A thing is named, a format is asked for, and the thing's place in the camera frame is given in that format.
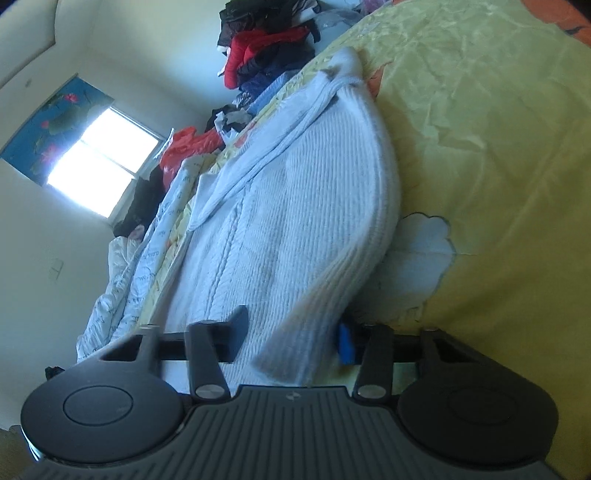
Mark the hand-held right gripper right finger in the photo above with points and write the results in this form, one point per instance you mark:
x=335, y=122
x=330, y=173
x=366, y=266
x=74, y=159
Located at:
x=347, y=344

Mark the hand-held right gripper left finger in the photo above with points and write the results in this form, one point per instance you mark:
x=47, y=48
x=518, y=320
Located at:
x=238, y=334

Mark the white knit sweater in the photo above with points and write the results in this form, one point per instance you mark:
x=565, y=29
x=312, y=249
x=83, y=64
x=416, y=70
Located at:
x=295, y=194

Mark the white printed quilt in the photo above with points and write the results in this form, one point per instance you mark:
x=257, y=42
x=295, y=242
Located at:
x=138, y=277

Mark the black cloth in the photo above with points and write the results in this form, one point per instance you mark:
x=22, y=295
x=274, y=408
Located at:
x=143, y=203

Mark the orange plastic bag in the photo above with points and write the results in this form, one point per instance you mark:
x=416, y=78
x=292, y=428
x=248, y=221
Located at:
x=184, y=150

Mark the white plastic bag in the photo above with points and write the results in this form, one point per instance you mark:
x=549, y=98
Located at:
x=233, y=121

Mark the window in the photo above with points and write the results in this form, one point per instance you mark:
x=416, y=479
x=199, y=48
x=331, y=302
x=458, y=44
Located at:
x=101, y=161

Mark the light blue knit garment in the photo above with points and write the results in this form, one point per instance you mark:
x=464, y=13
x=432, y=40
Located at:
x=272, y=90

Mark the yellow printed bedsheet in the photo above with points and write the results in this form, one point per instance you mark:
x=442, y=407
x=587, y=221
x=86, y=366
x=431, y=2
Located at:
x=489, y=138

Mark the navy quilted garment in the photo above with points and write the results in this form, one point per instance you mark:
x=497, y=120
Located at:
x=265, y=76

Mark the blue floral window blind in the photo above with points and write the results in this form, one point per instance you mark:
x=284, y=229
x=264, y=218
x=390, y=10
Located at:
x=51, y=124

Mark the red jacket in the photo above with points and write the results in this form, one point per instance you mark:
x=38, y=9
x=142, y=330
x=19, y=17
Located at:
x=258, y=46

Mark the grey garment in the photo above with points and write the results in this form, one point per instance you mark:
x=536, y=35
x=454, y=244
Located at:
x=339, y=18

